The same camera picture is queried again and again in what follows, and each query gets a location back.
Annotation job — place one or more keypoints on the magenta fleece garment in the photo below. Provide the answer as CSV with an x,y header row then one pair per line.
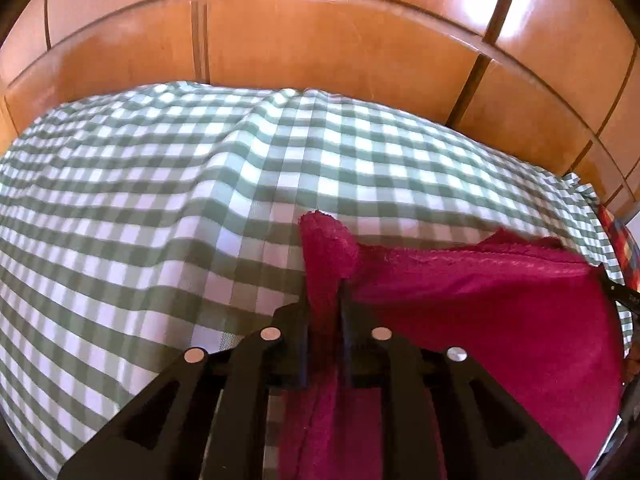
x,y
475,320

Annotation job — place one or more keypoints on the multicoloured checked pillow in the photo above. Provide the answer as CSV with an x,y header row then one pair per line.
x,y
622,245

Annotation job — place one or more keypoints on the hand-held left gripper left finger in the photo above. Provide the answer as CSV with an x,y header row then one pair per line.
x,y
295,352

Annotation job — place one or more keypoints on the wooden wardrobe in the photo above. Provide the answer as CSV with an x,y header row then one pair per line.
x,y
320,25

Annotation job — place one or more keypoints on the green white checked bedspread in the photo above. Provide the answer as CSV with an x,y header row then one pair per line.
x,y
150,200

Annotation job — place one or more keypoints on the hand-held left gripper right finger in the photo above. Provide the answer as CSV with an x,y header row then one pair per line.
x,y
361,355

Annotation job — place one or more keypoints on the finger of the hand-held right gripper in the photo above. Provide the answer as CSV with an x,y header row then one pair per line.
x,y
625,295

